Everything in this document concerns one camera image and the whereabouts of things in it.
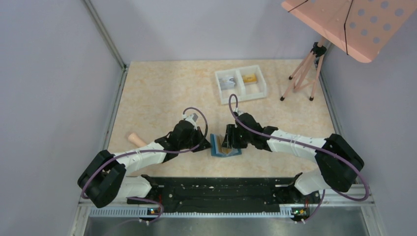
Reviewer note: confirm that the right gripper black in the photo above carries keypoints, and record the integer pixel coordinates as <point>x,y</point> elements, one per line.
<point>233,136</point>

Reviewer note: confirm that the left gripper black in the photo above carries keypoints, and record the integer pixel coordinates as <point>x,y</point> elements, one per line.
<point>198,139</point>

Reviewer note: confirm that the teal card holder wallet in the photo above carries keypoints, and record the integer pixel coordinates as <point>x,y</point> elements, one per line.
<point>217,150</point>

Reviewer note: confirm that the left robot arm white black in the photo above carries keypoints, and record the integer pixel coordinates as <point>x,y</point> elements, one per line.
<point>100,182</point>

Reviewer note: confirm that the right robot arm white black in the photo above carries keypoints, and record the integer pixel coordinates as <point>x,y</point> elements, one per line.
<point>338,164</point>

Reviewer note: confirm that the silver card in tray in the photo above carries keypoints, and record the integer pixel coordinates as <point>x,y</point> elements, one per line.
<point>227,83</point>

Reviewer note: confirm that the gold card in tray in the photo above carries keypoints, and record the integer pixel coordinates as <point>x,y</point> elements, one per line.
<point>249,79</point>

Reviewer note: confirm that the white two-compartment tray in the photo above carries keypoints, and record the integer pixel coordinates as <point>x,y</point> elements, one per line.
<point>242,91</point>

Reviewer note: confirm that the beige wooden peg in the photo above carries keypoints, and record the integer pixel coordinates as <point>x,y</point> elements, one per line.
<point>136,140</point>

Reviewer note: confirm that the pink tripod stand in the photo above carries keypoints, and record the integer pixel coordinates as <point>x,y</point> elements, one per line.
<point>314,57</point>

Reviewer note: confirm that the pink perforated board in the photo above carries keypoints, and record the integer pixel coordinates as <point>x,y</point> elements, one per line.
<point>361,28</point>

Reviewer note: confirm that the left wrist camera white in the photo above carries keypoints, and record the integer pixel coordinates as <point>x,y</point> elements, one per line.
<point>192,118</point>

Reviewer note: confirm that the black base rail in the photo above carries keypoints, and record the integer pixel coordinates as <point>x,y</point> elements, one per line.
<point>226,194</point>

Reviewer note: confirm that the grey slotted cable duct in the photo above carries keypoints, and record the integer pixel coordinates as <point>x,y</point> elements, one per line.
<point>145,212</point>

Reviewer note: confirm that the aluminium frame post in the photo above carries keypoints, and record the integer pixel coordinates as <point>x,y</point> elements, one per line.
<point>104,33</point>

